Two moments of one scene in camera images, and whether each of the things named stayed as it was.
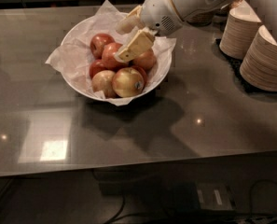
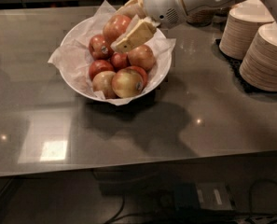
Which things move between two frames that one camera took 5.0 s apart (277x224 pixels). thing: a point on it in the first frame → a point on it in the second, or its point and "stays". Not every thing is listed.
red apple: (108, 57) → (114, 26)
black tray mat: (235, 64) stays
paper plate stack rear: (240, 31) stays
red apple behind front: (144, 74) stays
